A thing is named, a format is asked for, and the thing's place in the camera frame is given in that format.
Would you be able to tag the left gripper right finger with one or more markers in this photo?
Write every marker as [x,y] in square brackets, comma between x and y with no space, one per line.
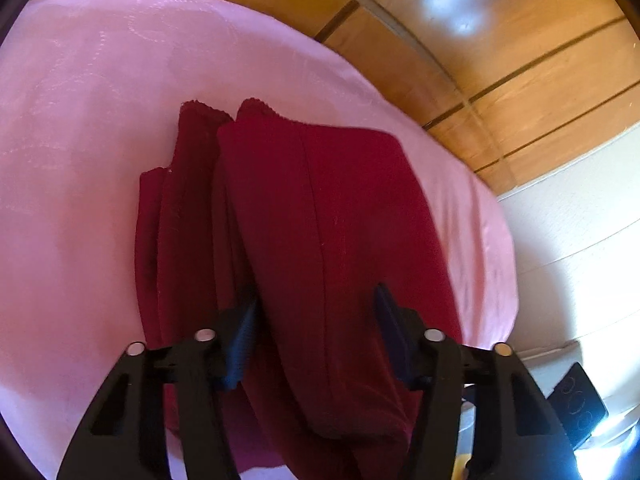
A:
[517,434]

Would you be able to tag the pink bedspread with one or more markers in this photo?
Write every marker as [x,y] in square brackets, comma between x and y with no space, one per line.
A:
[90,94]

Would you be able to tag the dark red sweater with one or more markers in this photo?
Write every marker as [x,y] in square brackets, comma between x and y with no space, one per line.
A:
[309,219]

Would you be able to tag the black device on floor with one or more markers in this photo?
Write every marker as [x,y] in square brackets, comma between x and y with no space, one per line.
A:
[578,405]

